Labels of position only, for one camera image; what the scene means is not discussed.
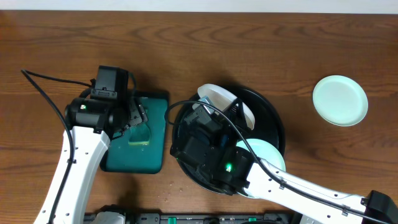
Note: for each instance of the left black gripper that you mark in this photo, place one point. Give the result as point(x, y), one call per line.
point(137, 115)

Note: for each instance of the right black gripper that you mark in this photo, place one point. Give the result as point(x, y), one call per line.
point(222, 117)

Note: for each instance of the green wet sponge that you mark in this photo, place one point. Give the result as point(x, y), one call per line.
point(139, 135)

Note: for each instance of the mint plate front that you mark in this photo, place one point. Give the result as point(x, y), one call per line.
point(271, 154)

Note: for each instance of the mint plate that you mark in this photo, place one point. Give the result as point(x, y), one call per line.
point(340, 100)
point(271, 154)

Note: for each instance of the white plate with green stain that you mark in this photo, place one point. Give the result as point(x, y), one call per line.
point(222, 98)

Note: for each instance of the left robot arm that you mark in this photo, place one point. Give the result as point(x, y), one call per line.
point(101, 113)

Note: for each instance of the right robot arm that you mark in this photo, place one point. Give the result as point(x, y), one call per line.
point(317, 202)

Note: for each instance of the black rectangular sponge tray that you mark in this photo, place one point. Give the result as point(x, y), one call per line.
point(141, 159)

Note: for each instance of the round black tray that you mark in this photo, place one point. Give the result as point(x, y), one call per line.
point(268, 126)

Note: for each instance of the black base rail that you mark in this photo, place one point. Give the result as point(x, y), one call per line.
point(156, 218)

